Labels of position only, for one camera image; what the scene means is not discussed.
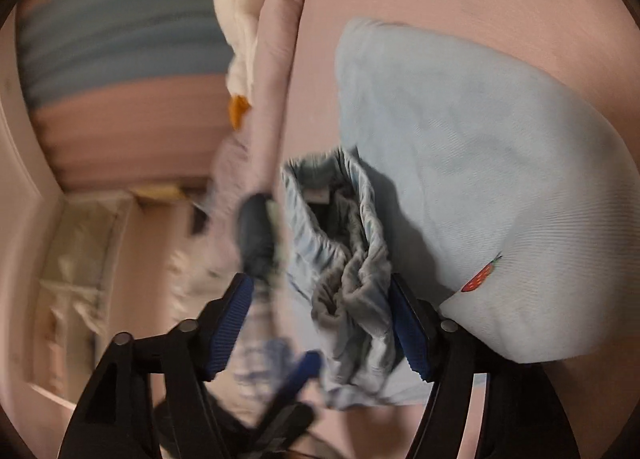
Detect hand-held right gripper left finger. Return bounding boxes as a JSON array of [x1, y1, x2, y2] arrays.
[[57, 273, 256, 459]]

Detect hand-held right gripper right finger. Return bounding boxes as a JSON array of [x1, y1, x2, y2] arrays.
[[389, 273, 581, 459]]

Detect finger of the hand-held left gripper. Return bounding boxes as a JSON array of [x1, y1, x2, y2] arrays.
[[240, 401, 317, 459], [270, 350, 323, 407]]

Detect light blue strawberry pants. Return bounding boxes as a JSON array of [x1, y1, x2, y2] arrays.
[[280, 16, 640, 410]]

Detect plaid pillow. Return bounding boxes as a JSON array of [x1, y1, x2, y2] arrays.
[[235, 284, 301, 390]]

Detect folded dark blue jeans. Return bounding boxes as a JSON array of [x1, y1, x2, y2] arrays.
[[236, 193, 278, 282]]

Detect yellow hanging cloth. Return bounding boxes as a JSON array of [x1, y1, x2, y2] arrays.
[[134, 183, 187, 203]]

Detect pink curtain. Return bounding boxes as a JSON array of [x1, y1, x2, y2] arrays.
[[35, 74, 236, 182]]

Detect lilac quilt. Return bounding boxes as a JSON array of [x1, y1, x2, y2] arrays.
[[207, 0, 323, 280]]

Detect blue curtain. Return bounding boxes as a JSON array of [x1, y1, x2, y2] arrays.
[[17, 0, 236, 110]]

